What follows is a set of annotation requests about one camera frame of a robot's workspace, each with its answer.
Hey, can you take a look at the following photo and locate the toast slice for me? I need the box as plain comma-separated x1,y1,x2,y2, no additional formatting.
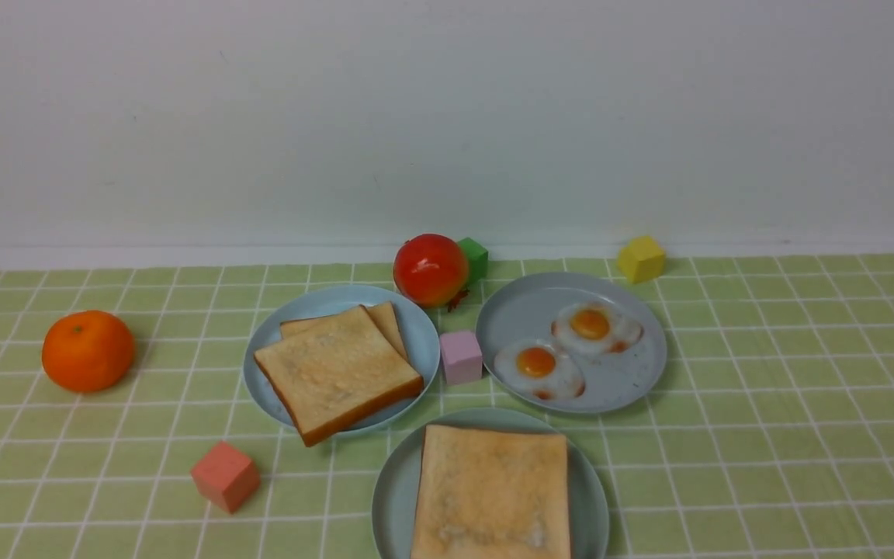
279,301,409,361
411,425,573,558
253,305,425,448

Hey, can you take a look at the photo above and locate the green checked tablecloth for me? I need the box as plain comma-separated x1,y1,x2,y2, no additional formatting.
0,254,894,558

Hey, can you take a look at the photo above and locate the yellow cube block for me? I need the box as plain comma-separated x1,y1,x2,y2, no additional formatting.
616,236,666,284

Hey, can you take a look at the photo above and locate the back fried egg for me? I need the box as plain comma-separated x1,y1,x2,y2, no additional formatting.
550,300,643,356

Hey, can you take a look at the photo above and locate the fried egg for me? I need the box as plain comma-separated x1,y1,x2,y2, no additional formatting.
493,339,586,402
550,300,643,356

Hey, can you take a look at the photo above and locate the grey plate with eggs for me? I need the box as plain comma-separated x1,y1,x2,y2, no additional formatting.
476,272,667,414

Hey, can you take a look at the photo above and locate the front left fried egg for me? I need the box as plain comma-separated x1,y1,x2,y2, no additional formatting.
493,339,586,402

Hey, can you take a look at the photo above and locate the pink cube block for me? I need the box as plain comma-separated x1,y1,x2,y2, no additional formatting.
439,332,483,386

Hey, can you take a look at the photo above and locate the green cube block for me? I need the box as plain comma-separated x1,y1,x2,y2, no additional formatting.
457,238,489,287

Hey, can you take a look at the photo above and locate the blue plate with toast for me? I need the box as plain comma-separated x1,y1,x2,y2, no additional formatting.
242,284,441,436

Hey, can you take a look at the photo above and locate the light teal front plate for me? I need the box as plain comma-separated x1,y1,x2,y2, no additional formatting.
370,407,612,558

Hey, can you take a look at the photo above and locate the red tomato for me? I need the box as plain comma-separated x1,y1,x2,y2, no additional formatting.
393,233,470,311

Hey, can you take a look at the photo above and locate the salmon red cube block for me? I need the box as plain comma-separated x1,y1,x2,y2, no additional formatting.
189,441,262,516

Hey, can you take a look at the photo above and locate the orange mandarin fruit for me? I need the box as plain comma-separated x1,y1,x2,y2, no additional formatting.
40,309,136,394

